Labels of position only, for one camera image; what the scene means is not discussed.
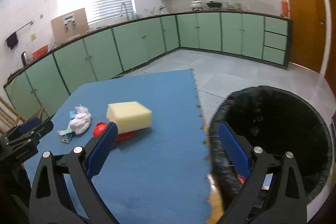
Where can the orange thermos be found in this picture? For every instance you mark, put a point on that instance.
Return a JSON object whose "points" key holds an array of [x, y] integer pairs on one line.
{"points": [[285, 9]]}

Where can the chrome kitchen faucet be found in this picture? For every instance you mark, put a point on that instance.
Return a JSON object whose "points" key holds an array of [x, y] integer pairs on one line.
{"points": [[126, 11]]}

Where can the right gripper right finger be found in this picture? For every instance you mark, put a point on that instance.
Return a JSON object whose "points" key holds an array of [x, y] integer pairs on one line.
{"points": [[286, 199]]}

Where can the white cooking pot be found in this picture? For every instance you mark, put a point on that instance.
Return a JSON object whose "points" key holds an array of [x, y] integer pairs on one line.
{"points": [[196, 5]]}

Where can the black wok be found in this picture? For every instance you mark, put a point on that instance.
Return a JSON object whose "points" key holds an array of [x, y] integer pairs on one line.
{"points": [[214, 5]]}

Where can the red plastic bag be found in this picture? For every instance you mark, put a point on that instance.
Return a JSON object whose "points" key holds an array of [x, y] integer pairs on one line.
{"points": [[101, 126]]}

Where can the red plastic basin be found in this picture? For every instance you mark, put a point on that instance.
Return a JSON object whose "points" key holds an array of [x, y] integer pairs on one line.
{"points": [[40, 52]]}

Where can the light blue snack wrapper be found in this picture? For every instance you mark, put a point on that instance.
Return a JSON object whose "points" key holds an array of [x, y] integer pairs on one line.
{"points": [[68, 134]]}

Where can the yellow foam sponge block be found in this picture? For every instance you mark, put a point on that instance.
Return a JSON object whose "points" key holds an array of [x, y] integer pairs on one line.
{"points": [[129, 116]]}

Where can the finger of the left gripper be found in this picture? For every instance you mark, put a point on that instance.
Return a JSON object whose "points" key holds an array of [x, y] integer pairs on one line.
{"points": [[21, 134], [29, 125]]}

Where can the green lower kitchen cabinets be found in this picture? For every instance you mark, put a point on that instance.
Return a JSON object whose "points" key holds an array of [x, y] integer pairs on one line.
{"points": [[107, 53]]}

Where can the wall towel rail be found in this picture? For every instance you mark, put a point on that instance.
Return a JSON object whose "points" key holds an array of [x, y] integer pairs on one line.
{"points": [[27, 24]]}

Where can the cardboard box with scale picture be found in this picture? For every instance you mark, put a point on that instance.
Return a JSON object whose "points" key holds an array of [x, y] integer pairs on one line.
{"points": [[69, 26]]}

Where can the black lined trash bin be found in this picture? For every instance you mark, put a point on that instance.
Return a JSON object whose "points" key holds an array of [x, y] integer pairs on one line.
{"points": [[277, 121]]}

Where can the white tissue wad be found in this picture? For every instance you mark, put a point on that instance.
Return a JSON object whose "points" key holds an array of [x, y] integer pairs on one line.
{"points": [[80, 120]]}

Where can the steel electric kettle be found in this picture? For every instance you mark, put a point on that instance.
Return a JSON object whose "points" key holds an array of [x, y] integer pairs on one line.
{"points": [[25, 58]]}

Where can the dark cloth on rail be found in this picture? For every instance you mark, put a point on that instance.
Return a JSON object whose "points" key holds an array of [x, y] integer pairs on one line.
{"points": [[12, 40]]}

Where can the wooden chair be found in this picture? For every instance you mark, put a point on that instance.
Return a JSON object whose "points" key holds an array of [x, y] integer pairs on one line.
{"points": [[11, 118]]}

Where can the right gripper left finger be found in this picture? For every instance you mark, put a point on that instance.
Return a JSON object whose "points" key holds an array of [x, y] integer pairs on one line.
{"points": [[50, 200]]}

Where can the brown wooden door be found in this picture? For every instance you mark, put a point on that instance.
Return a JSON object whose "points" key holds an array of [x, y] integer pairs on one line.
{"points": [[309, 33]]}

